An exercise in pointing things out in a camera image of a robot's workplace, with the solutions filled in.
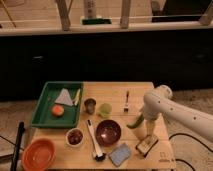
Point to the orange fruit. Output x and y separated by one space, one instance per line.
57 110

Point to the green plastic tray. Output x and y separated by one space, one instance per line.
43 116

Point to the green base white object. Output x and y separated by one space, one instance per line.
90 14

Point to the small fork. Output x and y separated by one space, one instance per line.
126 106

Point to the orange plastic bowl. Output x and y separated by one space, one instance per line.
38 155

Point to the metal cup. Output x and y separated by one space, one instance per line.
90 104

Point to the blue sponge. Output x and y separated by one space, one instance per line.
120 154

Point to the grey triangular cloth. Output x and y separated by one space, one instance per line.
64 98

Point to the white bowl with dark food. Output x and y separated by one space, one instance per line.
74 137

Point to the dark red bowl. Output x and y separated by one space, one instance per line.
108 132

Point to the brown wooden block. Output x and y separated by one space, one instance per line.
145 146

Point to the light green plastic cup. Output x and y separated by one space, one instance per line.
105 110

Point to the black pole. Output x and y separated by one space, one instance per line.
17 147

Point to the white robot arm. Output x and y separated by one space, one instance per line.
158 101

